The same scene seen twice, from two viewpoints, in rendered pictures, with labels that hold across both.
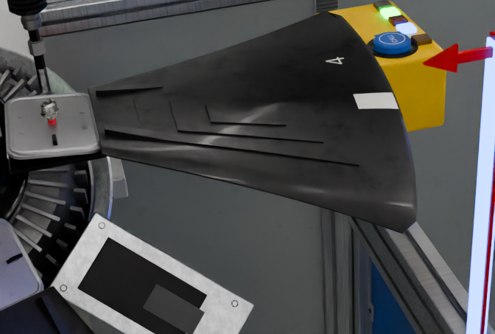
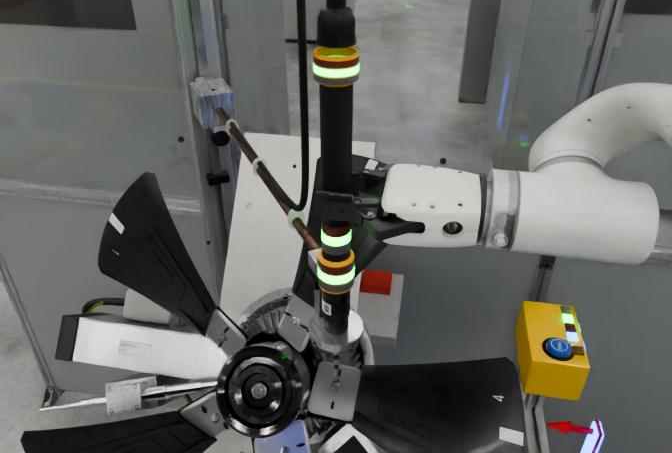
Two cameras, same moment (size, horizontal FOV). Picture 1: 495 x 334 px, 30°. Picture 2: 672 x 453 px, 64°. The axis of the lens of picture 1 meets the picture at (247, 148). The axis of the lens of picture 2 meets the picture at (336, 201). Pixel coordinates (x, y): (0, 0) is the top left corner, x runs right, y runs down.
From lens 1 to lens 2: 0.33 m
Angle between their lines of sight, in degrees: 19
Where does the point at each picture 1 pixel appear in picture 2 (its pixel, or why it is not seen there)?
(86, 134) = (349, 405)
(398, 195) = not seen: outside the picture
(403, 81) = (557, 373)
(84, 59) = (398, 250)
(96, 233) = (348, 430)
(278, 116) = (450, 430)
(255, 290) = not seen: hidden behind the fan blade
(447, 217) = (594, 391)
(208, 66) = (427, 375)
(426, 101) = (569, 386)
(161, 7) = not seen: hidden behind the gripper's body
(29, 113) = (327, 377)
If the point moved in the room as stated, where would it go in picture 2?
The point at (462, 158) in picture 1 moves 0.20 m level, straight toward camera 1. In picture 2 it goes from (613, 363) to (593, 411)
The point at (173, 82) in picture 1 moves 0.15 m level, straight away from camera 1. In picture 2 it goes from (405, 381) to (422, 310)
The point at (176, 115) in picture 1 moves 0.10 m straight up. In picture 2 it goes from (397, 410) to (401, 359)
